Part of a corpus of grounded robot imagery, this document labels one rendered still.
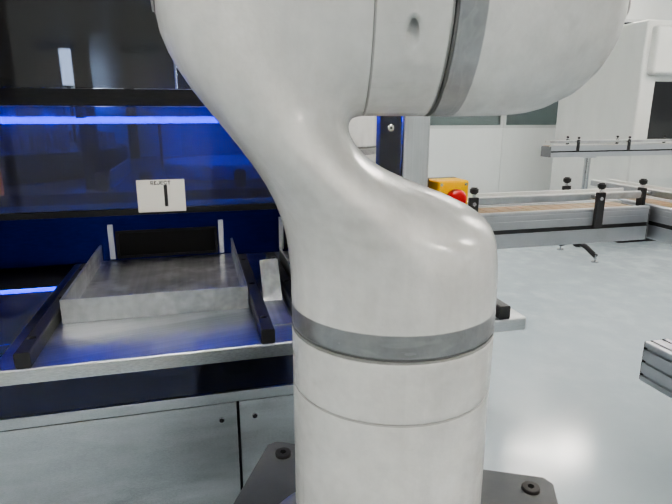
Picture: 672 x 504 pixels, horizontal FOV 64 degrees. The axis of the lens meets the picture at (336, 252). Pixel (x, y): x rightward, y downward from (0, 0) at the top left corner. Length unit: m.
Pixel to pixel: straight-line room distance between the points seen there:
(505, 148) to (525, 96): 6.35
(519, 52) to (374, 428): 0.20
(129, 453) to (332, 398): 0.98
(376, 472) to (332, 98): 0.19
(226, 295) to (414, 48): 0.62
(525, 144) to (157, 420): 6.01
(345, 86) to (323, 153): 0.03
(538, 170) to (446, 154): 1.23
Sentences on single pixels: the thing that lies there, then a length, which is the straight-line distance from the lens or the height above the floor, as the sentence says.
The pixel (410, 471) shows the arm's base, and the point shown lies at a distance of 0.31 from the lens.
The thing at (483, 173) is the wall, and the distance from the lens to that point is 6.53.
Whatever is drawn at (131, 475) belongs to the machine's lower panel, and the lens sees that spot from 1.28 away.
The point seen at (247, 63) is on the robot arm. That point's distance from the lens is 0.25.
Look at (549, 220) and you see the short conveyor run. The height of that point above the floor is 0.91.
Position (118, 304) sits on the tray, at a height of 0.90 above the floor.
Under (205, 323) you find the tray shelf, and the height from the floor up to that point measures 0.88.
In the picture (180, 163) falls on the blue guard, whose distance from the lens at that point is 1.04.
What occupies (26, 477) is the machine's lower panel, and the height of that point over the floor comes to 0.47.
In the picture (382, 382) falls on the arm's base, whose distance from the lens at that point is 0.28.
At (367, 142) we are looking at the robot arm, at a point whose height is 1.13.
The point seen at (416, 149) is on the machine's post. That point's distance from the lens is 1.13.
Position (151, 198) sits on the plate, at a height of 1.02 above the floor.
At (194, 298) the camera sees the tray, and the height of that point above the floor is 0.90.
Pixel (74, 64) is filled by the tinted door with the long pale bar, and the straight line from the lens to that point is 1.07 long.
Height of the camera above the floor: 1.16
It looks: 14 degrees down
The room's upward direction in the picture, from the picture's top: straight up
